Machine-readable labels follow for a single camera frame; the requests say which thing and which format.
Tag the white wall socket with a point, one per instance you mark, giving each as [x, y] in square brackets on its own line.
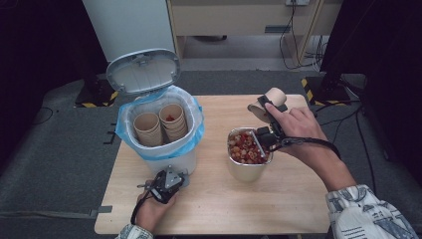
[297, 2]

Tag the black curtain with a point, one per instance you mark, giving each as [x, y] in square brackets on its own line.
[33, 66]
[391, 66]

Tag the black stand with striped base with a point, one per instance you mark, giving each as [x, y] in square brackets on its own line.
[326, 91]
[96, 96]

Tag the white pedal trash can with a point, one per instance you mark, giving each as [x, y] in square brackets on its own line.
[142, 71]

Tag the blue trash bag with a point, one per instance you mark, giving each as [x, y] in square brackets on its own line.
[175, 153]

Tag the pile of pasta pieces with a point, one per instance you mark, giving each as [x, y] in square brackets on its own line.
[242, 149]

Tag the person's left hand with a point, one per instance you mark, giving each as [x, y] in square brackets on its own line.
[152, 212]

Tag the brown paper cup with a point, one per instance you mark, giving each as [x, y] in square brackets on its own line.
[277, 94]

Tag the white cabinet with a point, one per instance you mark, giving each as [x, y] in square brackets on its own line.
[132, 26]

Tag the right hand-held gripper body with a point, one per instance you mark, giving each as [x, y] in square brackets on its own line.
[267, 139]

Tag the metal food container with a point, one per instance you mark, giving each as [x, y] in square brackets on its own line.
[245, 172]

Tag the stack of paper cups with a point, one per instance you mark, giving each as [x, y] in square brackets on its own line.
[147, 127]
[172, 124]

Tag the black tape marks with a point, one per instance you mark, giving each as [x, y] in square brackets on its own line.
[111, 133]

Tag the person's right hand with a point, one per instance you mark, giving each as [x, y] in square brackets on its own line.
[302, 132]

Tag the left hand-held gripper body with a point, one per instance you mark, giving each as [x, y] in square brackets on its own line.
[169, 182]

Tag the grey tape strip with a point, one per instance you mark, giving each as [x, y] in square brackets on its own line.
[101, 210]

